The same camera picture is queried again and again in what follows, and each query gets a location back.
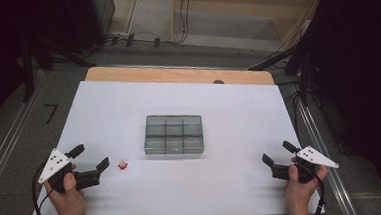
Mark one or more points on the black curtain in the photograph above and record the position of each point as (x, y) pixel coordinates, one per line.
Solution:
(370, 76)

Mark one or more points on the metal floor rail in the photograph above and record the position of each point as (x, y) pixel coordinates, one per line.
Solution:
(4, 152)
(325, 152)

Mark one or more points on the person's left hand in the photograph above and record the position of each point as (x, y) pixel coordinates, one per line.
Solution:
(69, 203)

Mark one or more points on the wooden table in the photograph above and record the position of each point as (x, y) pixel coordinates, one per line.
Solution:
(163, 74)

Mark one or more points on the white power strip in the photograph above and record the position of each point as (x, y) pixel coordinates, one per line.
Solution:
(120, 35)

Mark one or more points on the black power plug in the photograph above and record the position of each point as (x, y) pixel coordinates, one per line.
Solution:
(114, 40)
(157, 42)
(130, 40)

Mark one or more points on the white table board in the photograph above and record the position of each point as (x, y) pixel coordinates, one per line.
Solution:
(190, 187)

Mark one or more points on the small red white part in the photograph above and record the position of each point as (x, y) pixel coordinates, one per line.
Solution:
(123, 165)

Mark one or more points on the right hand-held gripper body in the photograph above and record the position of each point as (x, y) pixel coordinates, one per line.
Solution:
(310, 157)

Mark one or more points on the dark cabinet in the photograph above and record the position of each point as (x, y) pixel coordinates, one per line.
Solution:
(89, 16)

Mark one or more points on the person's right hand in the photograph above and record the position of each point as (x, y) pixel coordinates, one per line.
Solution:
(300, 194)

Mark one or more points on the clear plastic compartment box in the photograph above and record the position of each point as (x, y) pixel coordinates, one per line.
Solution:
(173, 134)

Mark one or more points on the black metal stand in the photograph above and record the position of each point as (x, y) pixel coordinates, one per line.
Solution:
(301, 64)
(27, 70)

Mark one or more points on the light wooden frame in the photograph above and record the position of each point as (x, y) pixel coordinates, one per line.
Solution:
(239, 4)

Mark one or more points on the dark round table grommet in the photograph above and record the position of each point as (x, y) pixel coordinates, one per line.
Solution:
(218, 82)

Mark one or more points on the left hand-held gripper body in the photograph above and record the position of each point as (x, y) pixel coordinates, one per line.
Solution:
(53, 164)

